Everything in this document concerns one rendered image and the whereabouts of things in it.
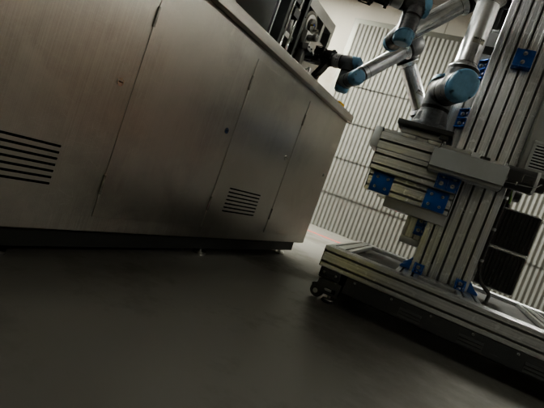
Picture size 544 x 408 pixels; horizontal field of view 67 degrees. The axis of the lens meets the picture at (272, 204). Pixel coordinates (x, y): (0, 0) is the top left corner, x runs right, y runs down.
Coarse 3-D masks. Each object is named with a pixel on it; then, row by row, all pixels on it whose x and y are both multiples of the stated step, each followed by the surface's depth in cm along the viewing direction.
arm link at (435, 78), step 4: (436, 76) 170; (440, 76) 168; (432, 80) 172; (436, 80) 169; (428, 84) 175; (432, 84) 170; (428, 88) 173; (432, 88) 168; (428, 92) 171; (432, 92) 168; (424, 96) 174; (428, 96) 171; (432, 96) 168; (424, 100) 172; (428, 100) 170; (432, 100) 169; (436, 100) 167; (436, 104) 168; (440, 104) 168; (448, 108) 170
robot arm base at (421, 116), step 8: (424, 104) 172; (432, 104) 169; (424, 112) 170; (432, 112) 168; (440, 112) 168; (448, 112) 171; (416, 120) 171; (424, 120) 168; (432, 120) 167; (440, 120) 169; (440, 128) 167
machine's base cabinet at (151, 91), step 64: (0, 0) 81; (64, 0) 90; (128, 0) 103; (192, 0) 119; (0, 64) 84; (64, 64) 95; (128, 64) 109; (192, 64) 127; (256, 64) 153; (0, 128) 88; (64, 128) 100; (128, 128) 115; (192, 128) 136; (256, 128) 167; (320, 128) 214; (0, 192) 92; (64, 192) 106; (128, 192) 123; (192, 192) 147; (256, 192) 183; (320, 192) 243; (0, 256) 104
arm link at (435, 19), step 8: (456, 0) 166; (464, 0) 166; (472, 0) 165; (440, 8) 166; (448, 8) 166; (456, 8) 166; (464, 8) 167; (472, 8) 167; (432, 16) 166; (440, 16) 166; (448, 16) 167; (456, 16) 169; (424, 24) 166; (432, 24) 167; (440, 24) 169; (416, 32) 167; (424, 32) 169; (384, 40) 172; (392, 48) 170
